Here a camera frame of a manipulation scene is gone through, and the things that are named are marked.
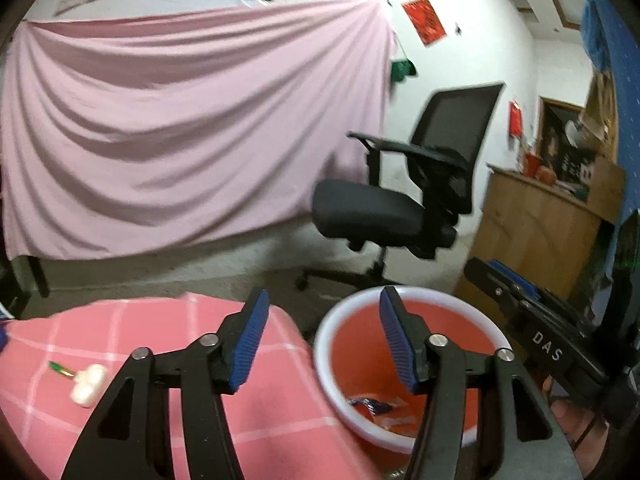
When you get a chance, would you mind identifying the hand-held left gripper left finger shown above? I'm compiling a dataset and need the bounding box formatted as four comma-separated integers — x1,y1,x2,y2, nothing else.
60,287,271,480

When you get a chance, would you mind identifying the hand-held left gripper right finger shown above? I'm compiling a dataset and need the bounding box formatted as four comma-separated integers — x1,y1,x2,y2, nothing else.
378,285,586,480

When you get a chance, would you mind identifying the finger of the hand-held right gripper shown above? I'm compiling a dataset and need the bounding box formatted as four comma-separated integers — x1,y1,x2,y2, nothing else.
487,259,566,311
462,256,528,313

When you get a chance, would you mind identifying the red bucket with white rim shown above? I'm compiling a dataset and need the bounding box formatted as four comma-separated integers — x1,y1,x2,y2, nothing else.
314,286,513,455

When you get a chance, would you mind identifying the blue and white sachet wrapper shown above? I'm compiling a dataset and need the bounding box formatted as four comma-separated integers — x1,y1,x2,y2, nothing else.
348,396,393,417

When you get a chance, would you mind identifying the person's right hand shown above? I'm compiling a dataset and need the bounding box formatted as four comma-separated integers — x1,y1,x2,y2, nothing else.
542,375,613,480

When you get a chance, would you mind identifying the wooden cabinet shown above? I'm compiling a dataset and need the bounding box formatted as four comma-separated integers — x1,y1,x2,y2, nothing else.
452,164,601,321

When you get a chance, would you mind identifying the pink checked tablecloth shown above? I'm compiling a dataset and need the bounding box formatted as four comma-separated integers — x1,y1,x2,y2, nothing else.
0,292,381,480

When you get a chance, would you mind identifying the brown cardboard piece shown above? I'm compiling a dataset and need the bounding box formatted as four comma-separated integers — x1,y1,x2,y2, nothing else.
587,157,626,223

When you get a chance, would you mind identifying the black office chair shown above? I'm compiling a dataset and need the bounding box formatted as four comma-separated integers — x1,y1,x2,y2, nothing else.
295,82,505,291

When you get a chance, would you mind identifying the dark framed picture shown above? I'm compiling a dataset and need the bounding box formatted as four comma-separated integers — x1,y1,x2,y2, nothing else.
539,97,596,186

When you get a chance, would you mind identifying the white lumpy object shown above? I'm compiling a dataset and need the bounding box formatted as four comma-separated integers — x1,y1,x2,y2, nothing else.
69,364,107,407

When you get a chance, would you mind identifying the pink hanging sheet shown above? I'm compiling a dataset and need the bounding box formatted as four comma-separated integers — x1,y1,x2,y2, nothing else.
0,0,396,261

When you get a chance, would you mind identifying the blue hanging cloth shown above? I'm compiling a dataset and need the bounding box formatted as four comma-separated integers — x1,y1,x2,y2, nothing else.
580,0,640,286

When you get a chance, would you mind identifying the dark metal stand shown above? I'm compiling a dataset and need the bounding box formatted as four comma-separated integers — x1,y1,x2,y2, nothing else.
7,255,51,313

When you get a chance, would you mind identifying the green hanging wall item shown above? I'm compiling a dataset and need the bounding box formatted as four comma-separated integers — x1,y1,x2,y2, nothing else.
390,57,417,83

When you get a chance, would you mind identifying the red paper wall decoration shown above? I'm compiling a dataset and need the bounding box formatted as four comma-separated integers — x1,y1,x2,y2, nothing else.
401,0,447,47

